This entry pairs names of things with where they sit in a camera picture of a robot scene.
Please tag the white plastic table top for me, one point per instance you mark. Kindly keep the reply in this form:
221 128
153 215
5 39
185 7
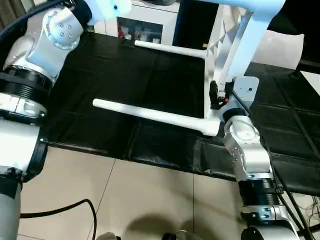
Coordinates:
247 50

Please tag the white plastic table leg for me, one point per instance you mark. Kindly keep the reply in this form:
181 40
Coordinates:
235 4
170 49
150 114

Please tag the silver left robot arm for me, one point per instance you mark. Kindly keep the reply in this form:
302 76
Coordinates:
60 30

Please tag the small tan label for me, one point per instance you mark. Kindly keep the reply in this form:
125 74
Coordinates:
205 46

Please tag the white cabinet with glass doors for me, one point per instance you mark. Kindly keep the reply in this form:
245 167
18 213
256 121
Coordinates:
169 25

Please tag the flat white board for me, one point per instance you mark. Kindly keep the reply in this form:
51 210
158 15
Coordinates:
314 80

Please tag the dark round pot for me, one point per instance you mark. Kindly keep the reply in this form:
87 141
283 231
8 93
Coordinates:
160 2

